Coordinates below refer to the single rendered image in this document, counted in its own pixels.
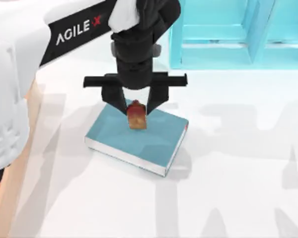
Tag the small red brown stamp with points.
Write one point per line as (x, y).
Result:
(137, 119)

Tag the teal book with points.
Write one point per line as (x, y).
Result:
(144, 143)

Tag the light blue rack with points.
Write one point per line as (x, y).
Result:
(213, 49)

